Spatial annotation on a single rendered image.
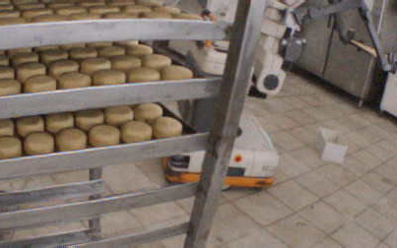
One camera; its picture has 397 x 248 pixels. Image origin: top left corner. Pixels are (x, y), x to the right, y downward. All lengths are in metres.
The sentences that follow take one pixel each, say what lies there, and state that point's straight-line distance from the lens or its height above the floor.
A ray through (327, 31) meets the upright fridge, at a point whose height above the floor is 0.79.
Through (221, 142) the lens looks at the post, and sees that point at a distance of 0.65.
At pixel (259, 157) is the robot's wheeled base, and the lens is 2.48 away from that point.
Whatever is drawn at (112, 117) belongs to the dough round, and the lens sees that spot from 0.69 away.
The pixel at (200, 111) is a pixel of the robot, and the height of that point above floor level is 0.49.
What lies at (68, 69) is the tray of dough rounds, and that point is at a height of 1.15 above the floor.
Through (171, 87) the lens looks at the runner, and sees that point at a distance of 0.59.
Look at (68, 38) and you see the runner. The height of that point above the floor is 1.22.
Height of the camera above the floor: 1.34
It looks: 24 degrees down
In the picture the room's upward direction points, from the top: 12 degrees clockwise
